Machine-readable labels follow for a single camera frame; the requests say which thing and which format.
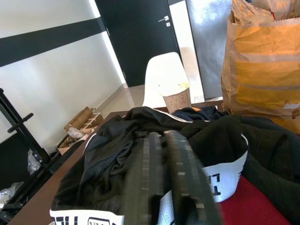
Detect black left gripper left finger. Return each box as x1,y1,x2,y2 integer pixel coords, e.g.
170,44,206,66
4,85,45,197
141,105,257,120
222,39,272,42
121,131,165,225

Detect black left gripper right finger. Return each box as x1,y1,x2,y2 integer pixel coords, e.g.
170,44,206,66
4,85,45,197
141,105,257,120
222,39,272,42
164,130,221,225

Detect black and white shorts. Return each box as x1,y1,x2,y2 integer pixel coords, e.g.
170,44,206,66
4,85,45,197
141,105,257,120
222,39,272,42
49,110,249,225

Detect black jacket white trim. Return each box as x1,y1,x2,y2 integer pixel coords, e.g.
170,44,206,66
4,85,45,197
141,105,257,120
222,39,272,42
121,105,195,135

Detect red fabric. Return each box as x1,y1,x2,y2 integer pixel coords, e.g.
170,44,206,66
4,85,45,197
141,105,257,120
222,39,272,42
215,175,293,225

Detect navy garment orange label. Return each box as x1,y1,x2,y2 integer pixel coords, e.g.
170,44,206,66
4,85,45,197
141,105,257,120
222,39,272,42
172,105,229,122

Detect paper cup with popcorn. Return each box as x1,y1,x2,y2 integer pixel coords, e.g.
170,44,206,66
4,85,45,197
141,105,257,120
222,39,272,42
158,81,190,113

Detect open cardboard box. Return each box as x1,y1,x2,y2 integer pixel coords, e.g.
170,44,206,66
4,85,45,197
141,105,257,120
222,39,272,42
57,106,105,156

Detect dark green knit garment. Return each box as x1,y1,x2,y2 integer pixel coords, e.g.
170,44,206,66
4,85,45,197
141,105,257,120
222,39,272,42
185,114,300,225

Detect white plastic chair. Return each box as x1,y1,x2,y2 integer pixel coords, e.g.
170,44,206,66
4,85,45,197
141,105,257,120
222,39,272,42
142,52,188,110

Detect crumpled clear plastic wrap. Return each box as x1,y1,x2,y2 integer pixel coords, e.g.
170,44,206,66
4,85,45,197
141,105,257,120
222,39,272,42
0,181,24,210
27,150,42,175

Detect black metal stand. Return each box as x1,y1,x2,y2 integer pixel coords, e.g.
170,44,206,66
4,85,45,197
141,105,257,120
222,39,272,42
0,88,51,225

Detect black door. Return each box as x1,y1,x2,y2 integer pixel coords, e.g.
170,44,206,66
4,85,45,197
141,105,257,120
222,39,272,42
95,0,182,89

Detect brown paper bag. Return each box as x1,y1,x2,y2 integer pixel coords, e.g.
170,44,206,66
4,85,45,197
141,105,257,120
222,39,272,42
221,0,300,134

